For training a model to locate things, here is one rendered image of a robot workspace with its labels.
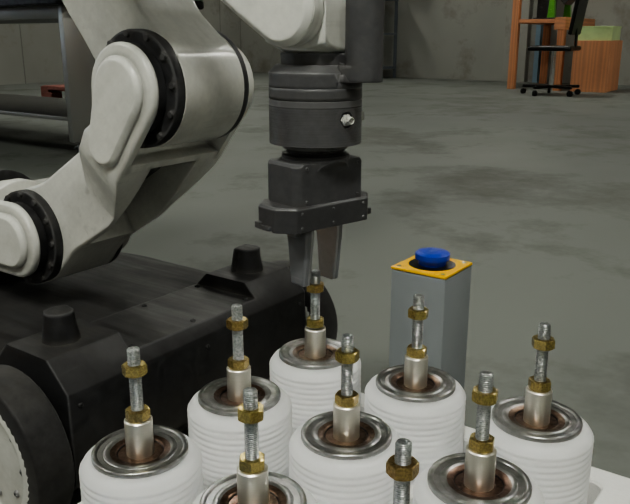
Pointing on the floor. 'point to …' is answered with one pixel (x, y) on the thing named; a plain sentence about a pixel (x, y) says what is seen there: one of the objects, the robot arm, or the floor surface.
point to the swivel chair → (563, 46)
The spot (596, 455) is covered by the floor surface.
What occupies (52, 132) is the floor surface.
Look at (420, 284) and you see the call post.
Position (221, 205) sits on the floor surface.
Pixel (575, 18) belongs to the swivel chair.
